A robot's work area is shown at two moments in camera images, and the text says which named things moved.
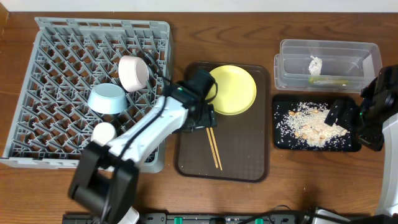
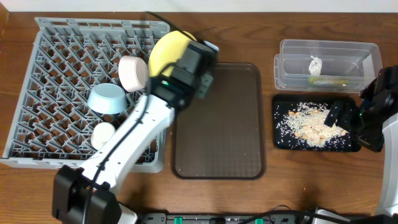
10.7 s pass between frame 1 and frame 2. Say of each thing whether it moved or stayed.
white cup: stayed
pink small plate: stayed
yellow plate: moved
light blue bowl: stayed
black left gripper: moved
